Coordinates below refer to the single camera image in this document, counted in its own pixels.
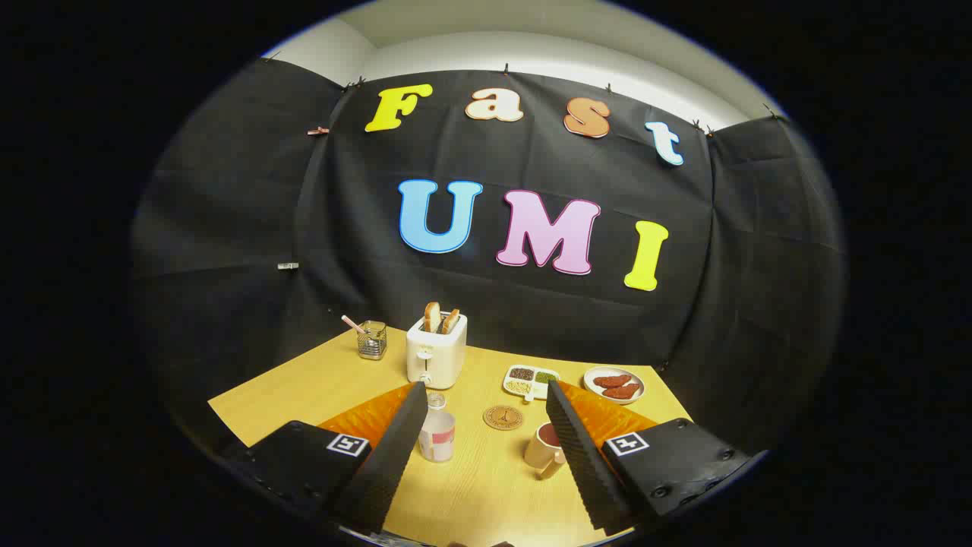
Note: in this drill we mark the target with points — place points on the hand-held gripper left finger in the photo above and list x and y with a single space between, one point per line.
391 463

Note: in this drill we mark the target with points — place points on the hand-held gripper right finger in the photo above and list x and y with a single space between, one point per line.
581 463

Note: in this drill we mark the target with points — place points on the clear juice bottle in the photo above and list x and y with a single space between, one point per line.
437 439

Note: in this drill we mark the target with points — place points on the round cork coaster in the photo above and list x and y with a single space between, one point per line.
503 418

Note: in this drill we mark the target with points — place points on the red meat piece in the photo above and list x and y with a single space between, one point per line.
611 380
623 391

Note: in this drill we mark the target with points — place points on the white divided dish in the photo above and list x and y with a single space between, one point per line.
531 381

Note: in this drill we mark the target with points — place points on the wooden table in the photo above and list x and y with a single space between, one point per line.
486 494

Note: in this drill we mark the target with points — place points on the white round plate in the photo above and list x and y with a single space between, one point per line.
634 378

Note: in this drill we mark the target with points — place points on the white toaster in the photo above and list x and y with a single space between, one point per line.
434 357

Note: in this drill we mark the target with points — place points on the metal mesh holder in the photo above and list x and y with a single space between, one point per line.
372 346

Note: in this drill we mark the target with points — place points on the pink striped straw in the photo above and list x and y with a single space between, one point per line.
352 324

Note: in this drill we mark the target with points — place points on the toast bread slice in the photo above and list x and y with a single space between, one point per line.
431 317
450 322

